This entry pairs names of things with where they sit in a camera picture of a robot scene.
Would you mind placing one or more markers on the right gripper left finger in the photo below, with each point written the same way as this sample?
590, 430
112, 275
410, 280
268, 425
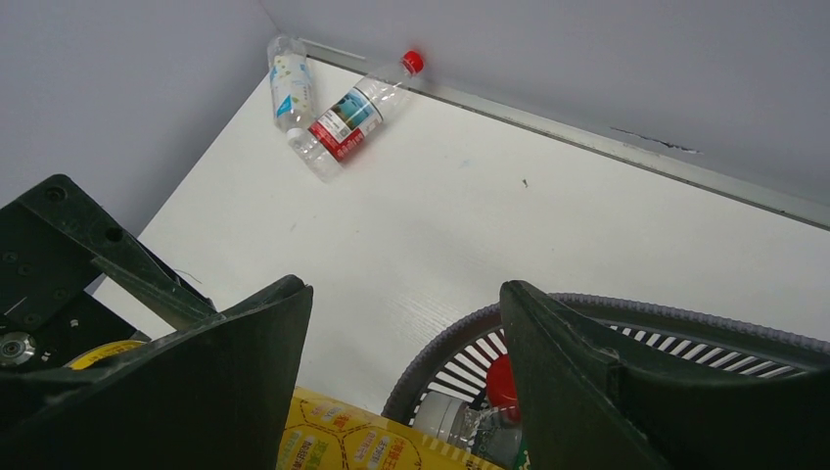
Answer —
213, 396

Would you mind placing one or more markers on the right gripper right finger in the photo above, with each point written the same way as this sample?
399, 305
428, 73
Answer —
608, 384

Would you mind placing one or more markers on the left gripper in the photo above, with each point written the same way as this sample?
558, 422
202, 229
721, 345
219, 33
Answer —
55, 242

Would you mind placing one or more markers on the grey mesh waste bin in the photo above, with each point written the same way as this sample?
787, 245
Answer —
456, 361

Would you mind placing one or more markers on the yellow juice bottle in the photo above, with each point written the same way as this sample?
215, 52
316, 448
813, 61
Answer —
325, 433

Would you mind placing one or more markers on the clear crushed bottle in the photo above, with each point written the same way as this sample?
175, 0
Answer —
493, 434

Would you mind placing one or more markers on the red cap bottle blue-red label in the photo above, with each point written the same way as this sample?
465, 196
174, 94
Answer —
327, 143

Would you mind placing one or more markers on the clear bottle white blue label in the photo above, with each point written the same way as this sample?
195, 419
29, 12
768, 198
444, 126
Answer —
290, 84

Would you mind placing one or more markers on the aluminium frame rail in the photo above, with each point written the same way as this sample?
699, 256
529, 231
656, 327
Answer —
627, 149

